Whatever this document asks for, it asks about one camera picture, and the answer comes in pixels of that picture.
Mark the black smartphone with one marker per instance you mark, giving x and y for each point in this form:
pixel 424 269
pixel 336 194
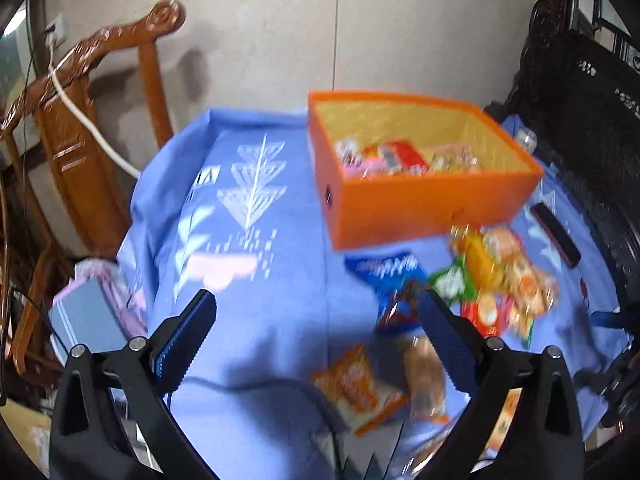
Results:
pixel 556 232

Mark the pink snack packet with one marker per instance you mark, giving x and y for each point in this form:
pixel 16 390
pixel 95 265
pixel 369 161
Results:
pixel 376 164

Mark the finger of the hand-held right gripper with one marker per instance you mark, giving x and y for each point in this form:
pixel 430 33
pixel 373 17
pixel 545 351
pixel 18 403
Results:
pixel 607 318

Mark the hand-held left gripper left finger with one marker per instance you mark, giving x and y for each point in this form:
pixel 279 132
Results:
pixel 187 342

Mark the orange cardboard box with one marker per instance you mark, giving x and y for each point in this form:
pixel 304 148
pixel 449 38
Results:
pixel 420 210

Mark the white round pastry packet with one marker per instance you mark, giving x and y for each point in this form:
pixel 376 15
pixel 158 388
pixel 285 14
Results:
pixel 348 152

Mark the carved wooden chair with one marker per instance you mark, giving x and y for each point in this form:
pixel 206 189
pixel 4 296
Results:
pixel 80 135

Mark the orange snack packet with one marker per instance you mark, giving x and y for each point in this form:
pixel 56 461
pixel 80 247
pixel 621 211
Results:
pixel 357 385

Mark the green cracker packet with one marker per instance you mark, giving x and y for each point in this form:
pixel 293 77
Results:
pixel 452 281

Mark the blue and pink box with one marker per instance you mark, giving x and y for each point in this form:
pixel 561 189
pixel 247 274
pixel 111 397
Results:
pixel 92 310

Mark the white wall socket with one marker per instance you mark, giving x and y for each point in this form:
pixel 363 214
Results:
pixel 56 30

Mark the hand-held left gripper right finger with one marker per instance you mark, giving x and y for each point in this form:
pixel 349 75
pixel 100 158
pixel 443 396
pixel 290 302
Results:
pixel 450 342

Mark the red snack packet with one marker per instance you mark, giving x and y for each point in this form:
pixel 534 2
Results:
pixel 402 155

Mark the blue snack packet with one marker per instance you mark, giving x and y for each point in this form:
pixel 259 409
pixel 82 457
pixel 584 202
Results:
pixel 387 277

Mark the blue printed cloth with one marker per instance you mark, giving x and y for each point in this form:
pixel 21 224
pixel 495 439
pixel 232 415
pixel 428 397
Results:
pixel 275 270

